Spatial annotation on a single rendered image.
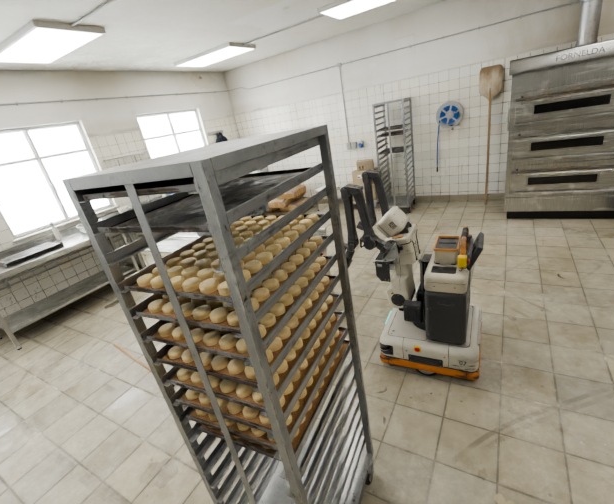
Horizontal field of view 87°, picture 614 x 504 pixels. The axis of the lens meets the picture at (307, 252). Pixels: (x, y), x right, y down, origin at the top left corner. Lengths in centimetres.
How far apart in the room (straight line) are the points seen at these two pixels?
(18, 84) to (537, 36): 684
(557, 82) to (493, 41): 140
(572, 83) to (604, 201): 148
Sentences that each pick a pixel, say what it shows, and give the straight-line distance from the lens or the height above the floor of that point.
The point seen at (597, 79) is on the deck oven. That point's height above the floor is 165.
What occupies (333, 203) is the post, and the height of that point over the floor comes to 154.
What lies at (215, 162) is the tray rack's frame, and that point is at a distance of 69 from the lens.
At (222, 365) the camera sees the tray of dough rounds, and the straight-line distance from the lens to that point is 104.
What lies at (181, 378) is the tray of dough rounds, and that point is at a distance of 122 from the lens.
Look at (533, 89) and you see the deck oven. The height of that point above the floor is 165.
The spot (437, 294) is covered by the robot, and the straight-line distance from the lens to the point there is 224.
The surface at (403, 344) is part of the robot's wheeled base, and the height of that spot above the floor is 26.
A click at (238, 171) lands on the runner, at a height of 177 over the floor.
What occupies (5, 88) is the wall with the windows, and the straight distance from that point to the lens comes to 583.
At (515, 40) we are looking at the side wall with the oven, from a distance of 615.
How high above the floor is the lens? 186
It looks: 23 degrees down
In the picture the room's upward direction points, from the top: 11 degrees counter-clockwise
